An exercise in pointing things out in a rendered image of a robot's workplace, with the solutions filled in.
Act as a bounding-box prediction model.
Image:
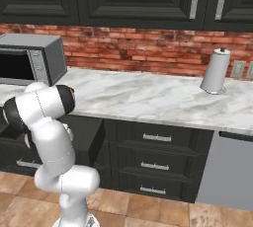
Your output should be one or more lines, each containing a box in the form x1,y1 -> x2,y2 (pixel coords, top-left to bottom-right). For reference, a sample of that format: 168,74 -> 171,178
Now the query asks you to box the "black drawer front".
104,118 -> 196,156
111,167 -> 196,202
109,140 -> 200,183

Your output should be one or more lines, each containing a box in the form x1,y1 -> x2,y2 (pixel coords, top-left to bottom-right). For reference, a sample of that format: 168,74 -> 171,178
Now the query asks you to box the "black open drawer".
0,114 -> 106,177

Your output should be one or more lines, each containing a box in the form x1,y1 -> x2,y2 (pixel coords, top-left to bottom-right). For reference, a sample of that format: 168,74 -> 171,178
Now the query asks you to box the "grey microwave oven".
0,33 -> 68,88

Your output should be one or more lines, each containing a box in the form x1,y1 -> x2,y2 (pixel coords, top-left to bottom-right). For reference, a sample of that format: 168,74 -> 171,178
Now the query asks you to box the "white paper towel roll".
200,47 -> 232,96

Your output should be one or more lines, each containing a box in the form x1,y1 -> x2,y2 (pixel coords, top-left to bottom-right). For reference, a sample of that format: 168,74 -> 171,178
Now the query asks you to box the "grey dishwasher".
195,129 -> 253,212

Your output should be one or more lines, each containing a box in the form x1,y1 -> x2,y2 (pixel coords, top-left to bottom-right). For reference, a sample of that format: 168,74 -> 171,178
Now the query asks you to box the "silver drawer handle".
141,132 -> 173,143
15,158 -> 42,170
138,185 -> 167,196
139,160 -> 171,172

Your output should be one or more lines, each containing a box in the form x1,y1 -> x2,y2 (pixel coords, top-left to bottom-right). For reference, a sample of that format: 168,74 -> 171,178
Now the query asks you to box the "grey wall outlet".
245,60 -> 253,80
229,59 -> 247,79

